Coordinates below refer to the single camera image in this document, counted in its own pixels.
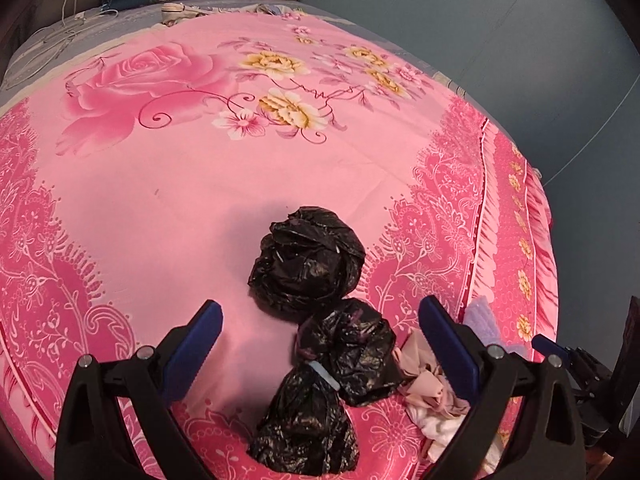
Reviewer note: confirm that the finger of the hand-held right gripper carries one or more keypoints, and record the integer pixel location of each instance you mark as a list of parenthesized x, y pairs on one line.
[(550, 346)]

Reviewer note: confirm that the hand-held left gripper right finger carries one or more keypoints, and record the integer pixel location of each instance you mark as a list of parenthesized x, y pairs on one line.
[(450, 350)]

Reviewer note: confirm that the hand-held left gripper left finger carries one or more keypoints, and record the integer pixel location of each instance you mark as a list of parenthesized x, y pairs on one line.
[(192, 355)]

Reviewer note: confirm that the beige cloth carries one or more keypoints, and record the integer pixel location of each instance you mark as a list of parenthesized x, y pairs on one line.
[(422, 375)]

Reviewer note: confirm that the purple foam fruit net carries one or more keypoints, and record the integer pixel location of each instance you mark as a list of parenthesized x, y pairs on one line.
[(487, 322)]

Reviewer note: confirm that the white tissue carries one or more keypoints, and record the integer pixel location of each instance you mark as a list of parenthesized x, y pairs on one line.
[(440, 430)]

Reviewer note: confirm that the large black plastic bag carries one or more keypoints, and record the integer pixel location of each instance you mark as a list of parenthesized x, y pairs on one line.
[(307, 260)]

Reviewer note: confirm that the pink floral bedsheet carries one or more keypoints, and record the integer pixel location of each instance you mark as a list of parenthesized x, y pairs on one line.
[(175, 200)]

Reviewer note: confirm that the small cream object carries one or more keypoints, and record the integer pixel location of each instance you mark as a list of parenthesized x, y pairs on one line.
[(177, 12)]

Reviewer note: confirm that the small grey cloth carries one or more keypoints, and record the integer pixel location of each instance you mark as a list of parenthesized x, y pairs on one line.
[(272, 9)]

